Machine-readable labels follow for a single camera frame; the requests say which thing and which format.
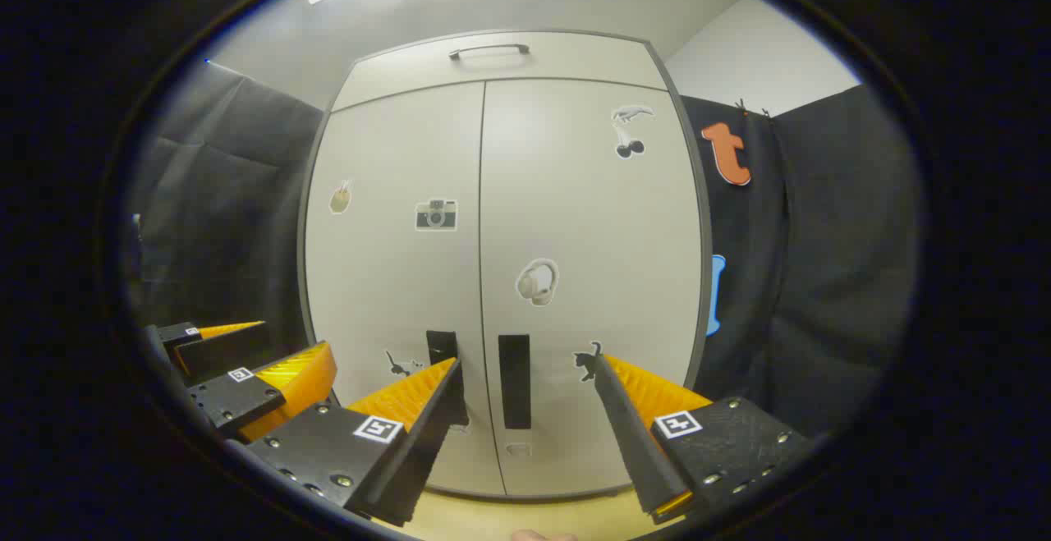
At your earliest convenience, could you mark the white cabinet door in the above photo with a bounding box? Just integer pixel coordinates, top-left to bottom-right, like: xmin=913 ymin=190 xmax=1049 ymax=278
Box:
xmin=304 ymin=81 xmax=506 ymax=497
xmin=479 ymin=77 xmax=711 ymax=499

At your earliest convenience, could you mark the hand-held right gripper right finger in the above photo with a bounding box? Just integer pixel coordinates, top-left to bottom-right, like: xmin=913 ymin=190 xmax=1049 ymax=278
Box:
xmin=593 ymin=352 xmax=815 ymax=525

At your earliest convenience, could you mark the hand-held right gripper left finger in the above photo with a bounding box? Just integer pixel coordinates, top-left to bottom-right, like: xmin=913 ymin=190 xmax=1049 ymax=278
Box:
xmin=245 ymin=356 xmax=470 ymax=528

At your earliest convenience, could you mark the black door handle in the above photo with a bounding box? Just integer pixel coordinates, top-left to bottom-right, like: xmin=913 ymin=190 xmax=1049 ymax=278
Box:
xmin=425 ymin=330 xmax=470 ymax=427
xmin=498 ymin=334 xmax=532 ymax=430

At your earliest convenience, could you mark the white cabinet top drawer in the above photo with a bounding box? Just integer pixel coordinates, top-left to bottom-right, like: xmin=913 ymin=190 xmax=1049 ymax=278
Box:
xmin=331 ymin=30 xmax=668 ymax=112

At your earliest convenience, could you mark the grey metal drawer handle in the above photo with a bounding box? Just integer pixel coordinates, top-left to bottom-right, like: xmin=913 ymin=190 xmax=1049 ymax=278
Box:
xmin=448 ymin=44 xmax=530 ymax=60

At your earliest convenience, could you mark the white double-door shoe cabinet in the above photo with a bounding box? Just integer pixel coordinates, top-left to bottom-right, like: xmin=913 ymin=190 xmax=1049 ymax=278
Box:
xmin=297 ymin=30 xmax=714 ymax=502

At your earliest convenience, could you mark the black backdrop cloth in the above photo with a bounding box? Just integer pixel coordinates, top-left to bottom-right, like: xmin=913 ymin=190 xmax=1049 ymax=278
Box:
xmin=123 ymin=61 xmax=329 ymax=443
xmin=680 ymin=83 xmax=925 ymax=443

